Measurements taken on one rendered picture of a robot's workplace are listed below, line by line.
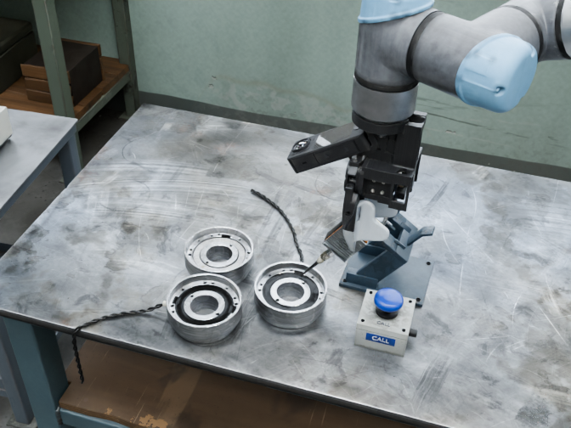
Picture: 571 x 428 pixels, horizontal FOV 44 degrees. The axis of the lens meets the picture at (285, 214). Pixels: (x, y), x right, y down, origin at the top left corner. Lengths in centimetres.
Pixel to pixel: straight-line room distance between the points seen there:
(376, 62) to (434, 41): 8
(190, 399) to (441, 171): 61
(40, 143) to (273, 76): 127
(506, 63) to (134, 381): 85
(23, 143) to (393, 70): 106
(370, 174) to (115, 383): 64
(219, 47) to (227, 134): 136
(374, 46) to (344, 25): 179
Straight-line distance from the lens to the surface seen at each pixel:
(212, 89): 286
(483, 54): 73
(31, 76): 269
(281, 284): 105
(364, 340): 100
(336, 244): 98
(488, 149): 272
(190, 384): 128
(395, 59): 77
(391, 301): 97
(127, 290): 109
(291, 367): 98
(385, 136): 87
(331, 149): 88
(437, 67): 75
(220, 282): 105
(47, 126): 173
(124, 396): 128
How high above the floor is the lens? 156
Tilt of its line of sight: 39 degrees down
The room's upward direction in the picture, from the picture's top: 2 degrees clockwise
